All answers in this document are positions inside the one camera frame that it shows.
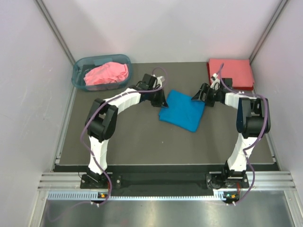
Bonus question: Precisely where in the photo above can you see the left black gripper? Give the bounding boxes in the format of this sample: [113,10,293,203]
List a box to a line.
[147,86,168,108]

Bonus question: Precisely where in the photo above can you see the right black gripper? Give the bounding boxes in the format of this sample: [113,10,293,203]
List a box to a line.
[191,83,222,107]

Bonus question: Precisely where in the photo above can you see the blue t shirt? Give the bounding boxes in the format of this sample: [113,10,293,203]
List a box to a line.
[159,90,205,132]

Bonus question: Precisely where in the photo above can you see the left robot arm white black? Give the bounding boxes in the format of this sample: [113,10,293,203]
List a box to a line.
[84,74,168,188]

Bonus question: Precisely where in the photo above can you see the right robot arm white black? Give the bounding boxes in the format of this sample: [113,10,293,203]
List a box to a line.
[191,79,271,187]

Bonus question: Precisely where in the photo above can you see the folded coral pink t shirt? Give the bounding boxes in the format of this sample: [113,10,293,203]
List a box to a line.
[208,58,255,88]

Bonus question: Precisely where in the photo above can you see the folded dark red t shirt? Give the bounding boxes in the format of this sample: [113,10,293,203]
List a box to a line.
[206,61,254,91]

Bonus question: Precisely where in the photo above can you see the pink crumpled t shirt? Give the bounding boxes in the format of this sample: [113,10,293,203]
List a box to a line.
[83,61,129,86]

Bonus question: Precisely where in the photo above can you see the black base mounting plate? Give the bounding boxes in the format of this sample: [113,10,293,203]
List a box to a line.
[80,165,250,197]

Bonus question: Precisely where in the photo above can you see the teal plastic basket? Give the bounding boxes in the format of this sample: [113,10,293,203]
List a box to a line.
[71,54,133,91]

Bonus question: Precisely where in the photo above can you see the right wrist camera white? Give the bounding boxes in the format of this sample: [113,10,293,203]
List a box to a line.
[210,73,221,90]

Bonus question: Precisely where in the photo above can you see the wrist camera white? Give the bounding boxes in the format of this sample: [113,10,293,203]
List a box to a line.
[153,75,165,89]
[210,73,221,90]

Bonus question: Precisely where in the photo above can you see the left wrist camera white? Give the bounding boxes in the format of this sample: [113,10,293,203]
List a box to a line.
[153,75,165,89]

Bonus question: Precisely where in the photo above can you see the grey slotted cable duct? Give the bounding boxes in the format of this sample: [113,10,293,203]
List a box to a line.
[47,191,238,201]

